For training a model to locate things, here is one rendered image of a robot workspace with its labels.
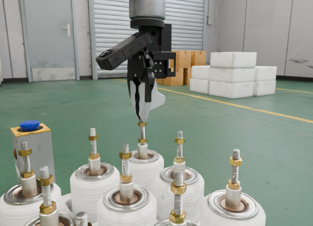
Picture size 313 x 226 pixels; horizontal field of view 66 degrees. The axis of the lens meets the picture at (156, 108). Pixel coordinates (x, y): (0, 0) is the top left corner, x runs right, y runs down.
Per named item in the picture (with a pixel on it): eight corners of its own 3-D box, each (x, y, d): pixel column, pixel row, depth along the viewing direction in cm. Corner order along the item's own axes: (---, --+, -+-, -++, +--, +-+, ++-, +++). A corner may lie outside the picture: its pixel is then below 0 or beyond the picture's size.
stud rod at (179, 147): (175, 168, 46) (176, 131, 44) (179, 167, 47) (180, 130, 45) (179, 170, 45) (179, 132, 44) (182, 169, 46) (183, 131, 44)
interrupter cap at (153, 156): (166, 158, 55) (166, 155, 55) (140, 168, 50) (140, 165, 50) (145, 149, 60) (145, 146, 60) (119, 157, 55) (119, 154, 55)
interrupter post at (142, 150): (150, 158, 55) (150, 144, 54) (142, 160, 54) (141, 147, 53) (143, 154, 57) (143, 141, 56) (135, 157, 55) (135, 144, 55)
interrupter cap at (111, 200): (105, 219, 34) (105, 214, 34) (100, 191, 41) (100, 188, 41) (156, 208, 37) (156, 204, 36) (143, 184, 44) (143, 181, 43)
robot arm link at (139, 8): (140, -8, 44) (120, 0, 50) (140, 18, 45) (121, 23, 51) (173, -3, 48) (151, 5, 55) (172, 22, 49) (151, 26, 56)
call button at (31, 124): (22, 134, 52) (21, 125, 52) (18, 130, 55) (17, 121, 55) (42, 131, 55) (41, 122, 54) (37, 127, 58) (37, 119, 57)
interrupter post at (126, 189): (120, 205, 37) (119, 186, 37) (118, 196, 40) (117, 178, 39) (135, 202, 38) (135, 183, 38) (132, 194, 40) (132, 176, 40)
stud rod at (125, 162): (125, 186, 39) (123, 142, 38) (130, 188, 39) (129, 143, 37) (122, 189, 38) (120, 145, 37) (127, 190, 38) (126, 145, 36)
